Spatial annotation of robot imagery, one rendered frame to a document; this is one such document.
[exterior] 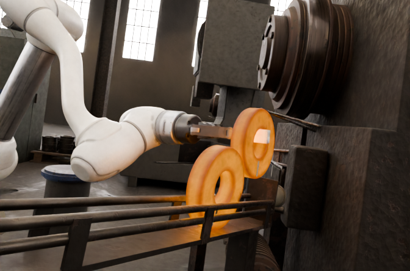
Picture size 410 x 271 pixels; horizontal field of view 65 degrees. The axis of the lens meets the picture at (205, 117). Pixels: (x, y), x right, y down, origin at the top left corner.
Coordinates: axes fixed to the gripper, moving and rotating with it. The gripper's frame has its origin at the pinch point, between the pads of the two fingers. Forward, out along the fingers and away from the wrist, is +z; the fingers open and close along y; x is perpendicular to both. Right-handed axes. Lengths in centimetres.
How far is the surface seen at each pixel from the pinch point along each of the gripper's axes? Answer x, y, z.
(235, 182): -9.5, 9.3, 1.3
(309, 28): 33.5, -29.7, 0.8
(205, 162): -5.4, 19.0, 0.5
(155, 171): -50, -199, -211
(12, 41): 81, -109, -372
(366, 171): -5.8, -15.2, 20.9
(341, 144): -0.3, -26.8, 13.0
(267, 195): -14.1, -7.6, 1.2
